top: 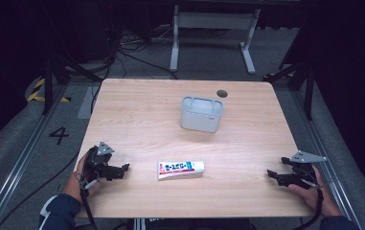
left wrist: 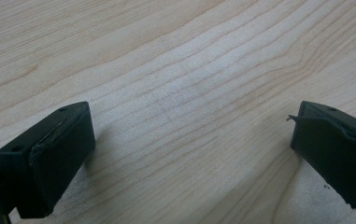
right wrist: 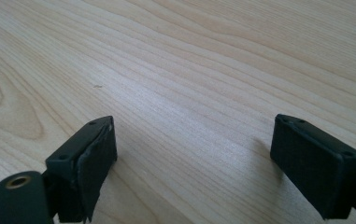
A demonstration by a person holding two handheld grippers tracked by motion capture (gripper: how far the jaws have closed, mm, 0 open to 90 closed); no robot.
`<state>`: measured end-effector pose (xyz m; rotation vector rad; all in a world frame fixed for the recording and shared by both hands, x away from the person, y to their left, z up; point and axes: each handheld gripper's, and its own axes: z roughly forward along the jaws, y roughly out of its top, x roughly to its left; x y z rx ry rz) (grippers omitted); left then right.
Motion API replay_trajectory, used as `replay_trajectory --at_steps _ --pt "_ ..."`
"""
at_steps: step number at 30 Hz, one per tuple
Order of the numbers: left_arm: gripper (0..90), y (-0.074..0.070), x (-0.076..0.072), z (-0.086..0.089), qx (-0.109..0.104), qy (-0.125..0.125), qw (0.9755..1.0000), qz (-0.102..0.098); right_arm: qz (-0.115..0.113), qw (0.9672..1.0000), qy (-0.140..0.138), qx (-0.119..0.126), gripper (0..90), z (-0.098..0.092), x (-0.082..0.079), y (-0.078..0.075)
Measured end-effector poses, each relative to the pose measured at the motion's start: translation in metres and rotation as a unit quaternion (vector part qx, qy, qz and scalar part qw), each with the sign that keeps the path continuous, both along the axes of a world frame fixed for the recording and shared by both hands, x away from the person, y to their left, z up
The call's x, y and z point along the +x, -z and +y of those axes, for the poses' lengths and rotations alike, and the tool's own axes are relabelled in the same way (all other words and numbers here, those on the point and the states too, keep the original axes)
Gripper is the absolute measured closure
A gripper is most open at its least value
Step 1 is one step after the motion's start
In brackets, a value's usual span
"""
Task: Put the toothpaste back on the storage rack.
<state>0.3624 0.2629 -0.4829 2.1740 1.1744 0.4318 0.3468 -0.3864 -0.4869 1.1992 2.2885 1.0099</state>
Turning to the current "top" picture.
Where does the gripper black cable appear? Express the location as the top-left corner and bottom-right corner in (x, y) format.
(79, 180), (99, 230)
(298, 178), (326, 230)

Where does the person's right hand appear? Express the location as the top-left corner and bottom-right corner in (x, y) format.
(287, 165), (343, 219)

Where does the black floor cables bundle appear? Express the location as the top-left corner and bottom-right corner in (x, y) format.
(89, 28), (179, 115)

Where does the person's left hand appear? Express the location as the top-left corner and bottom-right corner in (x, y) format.
(62, 154), (102, 204)

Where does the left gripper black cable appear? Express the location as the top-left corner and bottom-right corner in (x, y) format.
(79, 180), (99, 230)

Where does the white toothpaste tube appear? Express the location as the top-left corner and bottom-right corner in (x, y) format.
(156, 160), (206, 181)

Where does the grey plastic organizer box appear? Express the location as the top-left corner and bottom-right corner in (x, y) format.
(179, 95), (225, 134)

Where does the long black floor cable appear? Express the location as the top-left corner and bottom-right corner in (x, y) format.
(0, 149), (81, 230)

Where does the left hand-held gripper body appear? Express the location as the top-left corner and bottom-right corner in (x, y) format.
(82, 141), (122, 190)

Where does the yellow black hazard tape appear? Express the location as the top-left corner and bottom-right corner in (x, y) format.
(26, 78), (73, 104)

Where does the black tripod stand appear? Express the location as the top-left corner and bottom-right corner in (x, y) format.
(41, 54), (103, 116)
(262, 60), (315, 122)

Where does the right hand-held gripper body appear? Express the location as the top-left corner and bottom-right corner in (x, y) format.
(275, 149), (328, 190)

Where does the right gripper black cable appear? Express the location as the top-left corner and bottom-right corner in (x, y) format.
(298, 178), (326, 230)

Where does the white metal desk frame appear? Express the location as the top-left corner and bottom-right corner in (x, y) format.
(169, 4), (262, 76)

